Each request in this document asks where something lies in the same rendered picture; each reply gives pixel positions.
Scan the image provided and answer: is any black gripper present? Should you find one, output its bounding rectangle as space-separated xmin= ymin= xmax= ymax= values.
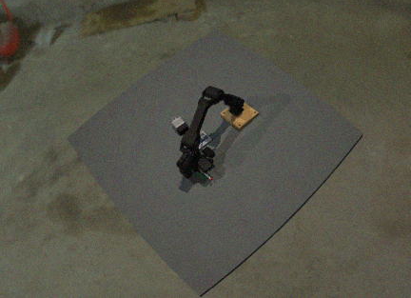
xmin=179 ymin=147 xmax=215 ymax=179

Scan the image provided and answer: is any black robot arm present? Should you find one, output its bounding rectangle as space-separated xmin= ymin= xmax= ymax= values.
xmin=176 ymin=86 xmax=245 ymax=173

